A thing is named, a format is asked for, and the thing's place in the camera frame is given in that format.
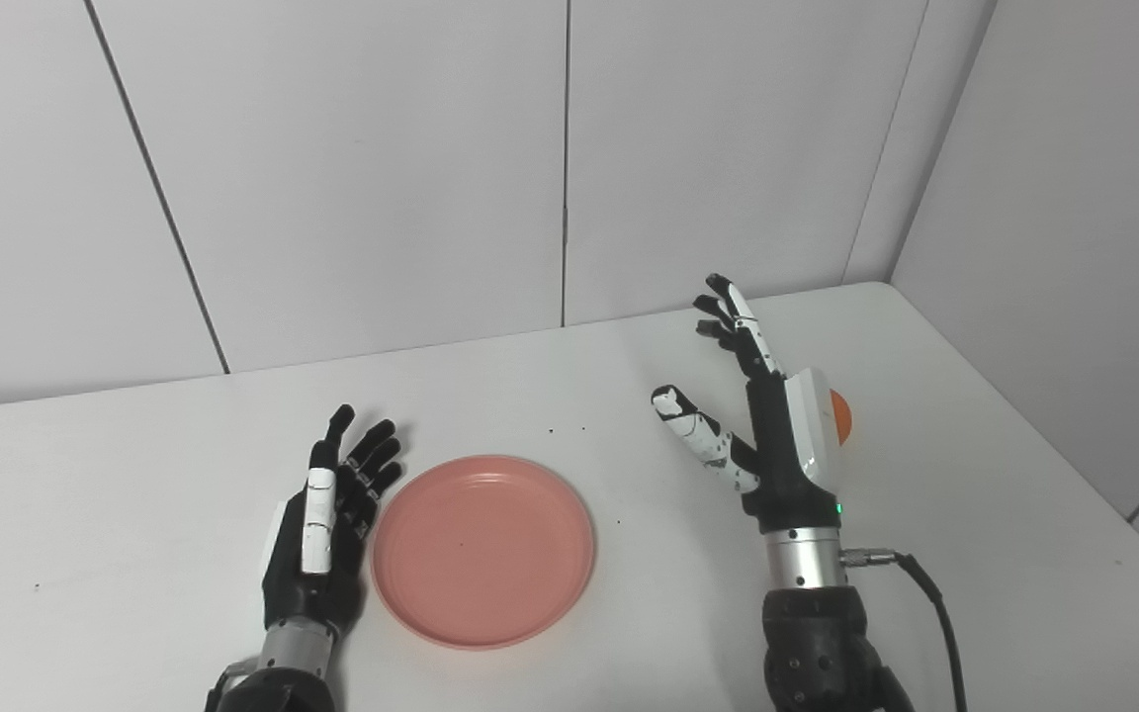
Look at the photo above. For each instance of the orange fruit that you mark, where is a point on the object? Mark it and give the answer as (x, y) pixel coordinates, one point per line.
(842, 417)

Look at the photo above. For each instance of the pink plastic plate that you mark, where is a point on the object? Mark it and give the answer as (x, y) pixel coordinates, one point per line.
(483, 552)

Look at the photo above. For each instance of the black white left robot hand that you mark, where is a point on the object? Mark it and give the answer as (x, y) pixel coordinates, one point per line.
(288, 583)

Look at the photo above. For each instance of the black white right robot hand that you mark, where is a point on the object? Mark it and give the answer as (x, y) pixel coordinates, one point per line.
(777, 475)

